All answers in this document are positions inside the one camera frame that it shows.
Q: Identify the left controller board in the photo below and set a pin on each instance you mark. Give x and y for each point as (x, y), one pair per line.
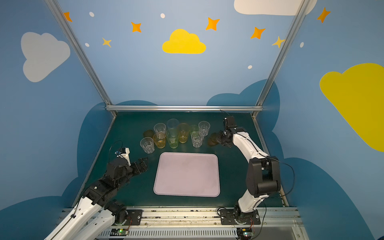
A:
(119, 232)

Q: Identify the clear faceted glass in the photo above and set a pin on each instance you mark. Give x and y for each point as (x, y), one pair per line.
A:
(204, 127)
(197, 139)
(160, 129)
(147, 145)

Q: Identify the right controller board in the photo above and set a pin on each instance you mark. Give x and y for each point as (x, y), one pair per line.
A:
(244, 234)

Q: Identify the aluminium frame post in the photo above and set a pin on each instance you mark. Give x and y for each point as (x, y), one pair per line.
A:
(64, 24)
(290, 37)

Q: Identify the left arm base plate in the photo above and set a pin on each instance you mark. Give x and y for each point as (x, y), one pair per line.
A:
(128, 217)

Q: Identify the small green glass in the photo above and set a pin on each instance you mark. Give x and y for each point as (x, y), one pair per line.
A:
(194, 128)

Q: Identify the aluminium frame left post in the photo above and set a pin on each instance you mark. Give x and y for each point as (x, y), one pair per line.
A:
(64, 24)

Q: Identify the orange short glass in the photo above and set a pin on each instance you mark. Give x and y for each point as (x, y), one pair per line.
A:
(160, 139)

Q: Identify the aluminium frame right post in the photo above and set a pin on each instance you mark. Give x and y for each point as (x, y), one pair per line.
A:
(290, 37)

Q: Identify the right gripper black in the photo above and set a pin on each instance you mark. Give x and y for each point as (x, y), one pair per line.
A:
(223, 137)

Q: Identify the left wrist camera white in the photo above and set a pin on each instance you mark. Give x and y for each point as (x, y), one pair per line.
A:
(125, 155)

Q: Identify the tall orange glass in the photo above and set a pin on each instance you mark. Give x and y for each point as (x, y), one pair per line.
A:
(184, 131)

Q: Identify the tall green glass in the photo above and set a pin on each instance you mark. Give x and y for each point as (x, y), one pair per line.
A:
(173, 139)

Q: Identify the tall clear bluish glass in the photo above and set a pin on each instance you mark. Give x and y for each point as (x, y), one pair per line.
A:
(172, 127)

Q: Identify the pink rectangular tray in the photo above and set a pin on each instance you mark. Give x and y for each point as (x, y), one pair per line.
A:
(187, 175)

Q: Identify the aluminium frame back bar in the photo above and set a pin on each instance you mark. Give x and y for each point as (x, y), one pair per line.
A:
(141, 108)

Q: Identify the controller board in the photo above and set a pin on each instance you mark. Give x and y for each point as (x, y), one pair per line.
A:
(244, 234)
(119, 232)

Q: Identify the dark amber textured glass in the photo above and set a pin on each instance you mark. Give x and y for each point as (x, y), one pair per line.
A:
(148, 134)
(211, 140)

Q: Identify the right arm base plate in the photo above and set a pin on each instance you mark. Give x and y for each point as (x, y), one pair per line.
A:
(236, 217)

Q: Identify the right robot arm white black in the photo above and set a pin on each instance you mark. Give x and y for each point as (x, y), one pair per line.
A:
(263, 174)

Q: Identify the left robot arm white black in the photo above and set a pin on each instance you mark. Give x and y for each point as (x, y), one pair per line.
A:
(97, 210)

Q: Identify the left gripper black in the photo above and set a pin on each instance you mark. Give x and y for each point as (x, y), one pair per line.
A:
(135, 167)

